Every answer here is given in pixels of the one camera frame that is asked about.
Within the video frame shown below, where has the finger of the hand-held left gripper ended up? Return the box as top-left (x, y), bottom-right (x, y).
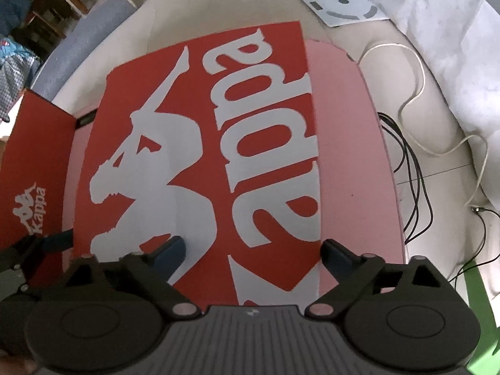
top-left (0, 230), bottom-right (76, 273)

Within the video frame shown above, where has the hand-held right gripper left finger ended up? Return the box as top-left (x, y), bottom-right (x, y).
top-left (55, 236), bottom-right (195, 318)

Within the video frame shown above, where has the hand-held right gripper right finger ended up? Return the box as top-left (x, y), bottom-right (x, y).
top-left (302, 238), bottom-right (458, 318)

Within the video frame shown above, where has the cardboard shoe box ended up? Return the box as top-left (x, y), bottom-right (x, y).
top-left (0, 89), bottom-right (78, 267)

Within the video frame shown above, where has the red shoe box lid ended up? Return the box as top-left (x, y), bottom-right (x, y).
top-left (72, 21), bottom-right (323, 308)

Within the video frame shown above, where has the green stool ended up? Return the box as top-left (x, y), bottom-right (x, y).
top-left (464, 263), bottom-right (500, 375)

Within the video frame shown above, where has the blue cartoon cushion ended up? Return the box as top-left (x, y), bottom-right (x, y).
top-left (0, 37), bottom-right (21, 72)

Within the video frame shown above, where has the grey rolled rug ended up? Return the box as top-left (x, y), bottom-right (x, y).
top-left (31, 0), bottom-right (138, 103)

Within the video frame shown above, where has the dark wooden chair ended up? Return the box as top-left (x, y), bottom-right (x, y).
top-left (23, 0), bottom-right (89, 42)

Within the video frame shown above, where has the blue quilted jacket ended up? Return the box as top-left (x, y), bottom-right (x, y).
top-left (0, 0), bottom-right (33, 37)

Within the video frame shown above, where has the white body scale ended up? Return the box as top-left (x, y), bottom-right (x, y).
top-left (295, 0), bottom-right (390, 29)

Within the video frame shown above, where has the black cable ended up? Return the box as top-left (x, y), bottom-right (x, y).
top-left (448, 206), bottom-right (500, 283)
top-left (377, 112), bottom-right (435, 245)

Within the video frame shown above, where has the white cable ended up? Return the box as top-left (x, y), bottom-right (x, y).
top-left (358, 43), bottom-right (490, 208)

